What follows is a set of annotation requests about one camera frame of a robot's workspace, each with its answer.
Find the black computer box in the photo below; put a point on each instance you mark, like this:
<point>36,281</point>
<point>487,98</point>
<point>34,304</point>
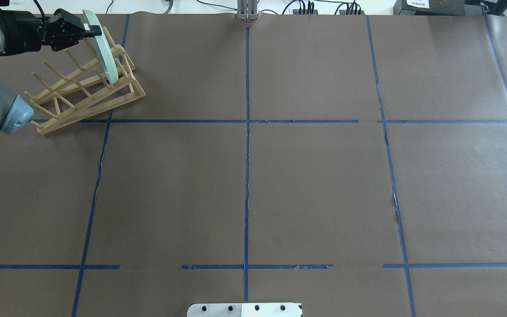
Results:
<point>439,8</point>

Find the light green plate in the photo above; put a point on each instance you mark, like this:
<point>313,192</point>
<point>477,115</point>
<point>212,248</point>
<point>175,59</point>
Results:
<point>103,49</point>

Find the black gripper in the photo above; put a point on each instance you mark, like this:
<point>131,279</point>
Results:
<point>23,31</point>

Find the aluminium frame post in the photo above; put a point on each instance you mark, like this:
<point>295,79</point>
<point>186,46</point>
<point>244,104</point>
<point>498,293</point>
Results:
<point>247,10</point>

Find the wooden dish rack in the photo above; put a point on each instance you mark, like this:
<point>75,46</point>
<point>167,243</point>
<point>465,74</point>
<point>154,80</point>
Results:
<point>85,92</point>

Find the orange black usb hub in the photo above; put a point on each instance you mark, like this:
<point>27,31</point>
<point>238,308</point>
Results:
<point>306,8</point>

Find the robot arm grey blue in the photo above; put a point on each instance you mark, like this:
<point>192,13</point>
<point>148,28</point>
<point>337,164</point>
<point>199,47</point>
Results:
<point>25,32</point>

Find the white pedestal column with base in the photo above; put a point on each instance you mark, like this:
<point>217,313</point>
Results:
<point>254,309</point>

